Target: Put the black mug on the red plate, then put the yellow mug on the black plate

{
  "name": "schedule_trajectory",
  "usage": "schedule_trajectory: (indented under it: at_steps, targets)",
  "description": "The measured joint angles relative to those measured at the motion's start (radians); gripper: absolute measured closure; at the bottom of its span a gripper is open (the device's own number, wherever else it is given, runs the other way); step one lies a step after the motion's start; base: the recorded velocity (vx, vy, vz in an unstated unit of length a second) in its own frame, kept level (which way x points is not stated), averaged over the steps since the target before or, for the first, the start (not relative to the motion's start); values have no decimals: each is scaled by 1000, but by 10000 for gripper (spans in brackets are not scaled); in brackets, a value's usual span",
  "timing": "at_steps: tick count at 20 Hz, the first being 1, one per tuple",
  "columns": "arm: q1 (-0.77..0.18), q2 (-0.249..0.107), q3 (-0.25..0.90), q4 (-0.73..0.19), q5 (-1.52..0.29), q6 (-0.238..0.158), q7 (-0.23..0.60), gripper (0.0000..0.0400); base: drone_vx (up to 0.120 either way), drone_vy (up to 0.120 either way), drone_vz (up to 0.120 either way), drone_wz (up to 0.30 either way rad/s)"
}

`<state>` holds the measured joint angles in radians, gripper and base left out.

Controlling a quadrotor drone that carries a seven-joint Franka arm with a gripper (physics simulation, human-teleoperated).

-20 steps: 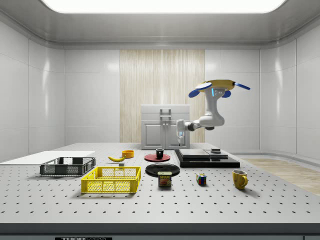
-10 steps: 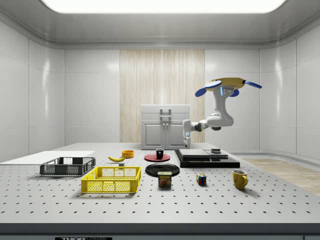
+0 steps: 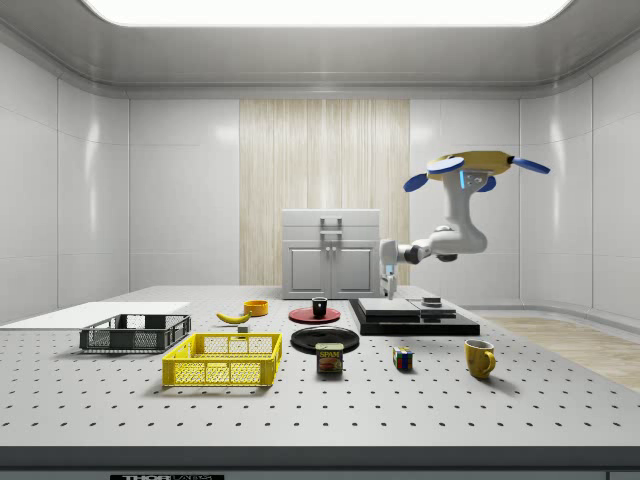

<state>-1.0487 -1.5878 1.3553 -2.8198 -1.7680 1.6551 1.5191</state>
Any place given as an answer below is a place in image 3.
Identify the black stove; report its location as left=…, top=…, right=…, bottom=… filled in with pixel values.
left=348, top=295, right=481, bottom=337

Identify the puzzle cube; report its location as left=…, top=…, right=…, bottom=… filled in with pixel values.
left=392, top=345, right=415, bottom=372

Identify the white cabinet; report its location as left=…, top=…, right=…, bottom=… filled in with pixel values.
left=281, top=208, right=382, bottom=300

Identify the red plate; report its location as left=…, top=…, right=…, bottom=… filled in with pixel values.
left=288, top=306, right=341, bottom=324

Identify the black plate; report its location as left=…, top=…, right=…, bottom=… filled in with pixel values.
left=290, top=326, right=361, bottom=353

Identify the flat-sided can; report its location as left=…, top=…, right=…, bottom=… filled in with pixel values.
left=315, top=342, right=345, bottom=375

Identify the yellow mug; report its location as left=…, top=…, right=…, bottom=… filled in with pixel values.
left=464, top=339, right=498, bottom=380

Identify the yellow basket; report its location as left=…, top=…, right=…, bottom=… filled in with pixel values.
left=161, top=332, right=284, bottom=388

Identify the dark grey basket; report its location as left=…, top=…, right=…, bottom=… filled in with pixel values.
left=79, top=313, right=193, bottom=354

